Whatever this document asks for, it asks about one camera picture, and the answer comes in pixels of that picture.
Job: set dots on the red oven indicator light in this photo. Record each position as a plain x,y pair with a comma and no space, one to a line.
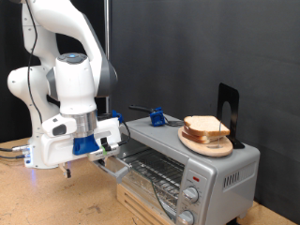
196,179

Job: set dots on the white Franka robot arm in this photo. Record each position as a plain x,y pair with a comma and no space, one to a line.
75,84

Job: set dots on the silver toaster oven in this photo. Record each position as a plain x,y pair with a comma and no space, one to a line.
218,193

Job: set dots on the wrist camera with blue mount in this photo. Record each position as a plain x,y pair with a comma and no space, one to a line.
84,145

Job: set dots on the vertical metal pole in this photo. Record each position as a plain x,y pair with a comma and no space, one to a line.
107,31

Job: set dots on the round wooden board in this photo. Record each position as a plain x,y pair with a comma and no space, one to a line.
206,150

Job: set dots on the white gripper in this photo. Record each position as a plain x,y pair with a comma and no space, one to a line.
56,150

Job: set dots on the silver oven knob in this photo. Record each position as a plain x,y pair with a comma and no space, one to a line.
186,217
191,194

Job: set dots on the thin metal pin on board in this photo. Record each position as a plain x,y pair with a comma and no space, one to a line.
220,137

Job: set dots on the black metal bookend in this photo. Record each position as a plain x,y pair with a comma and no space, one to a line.
228,93

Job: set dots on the white bread slice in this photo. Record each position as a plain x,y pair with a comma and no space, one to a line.
193,133
194,139
204,124

